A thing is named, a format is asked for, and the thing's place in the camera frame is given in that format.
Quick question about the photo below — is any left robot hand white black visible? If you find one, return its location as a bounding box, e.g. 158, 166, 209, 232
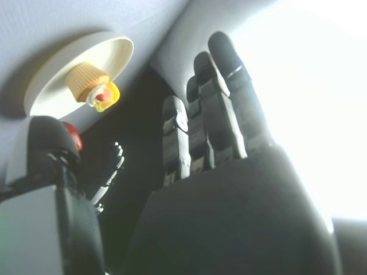
0, 30, 345, 275

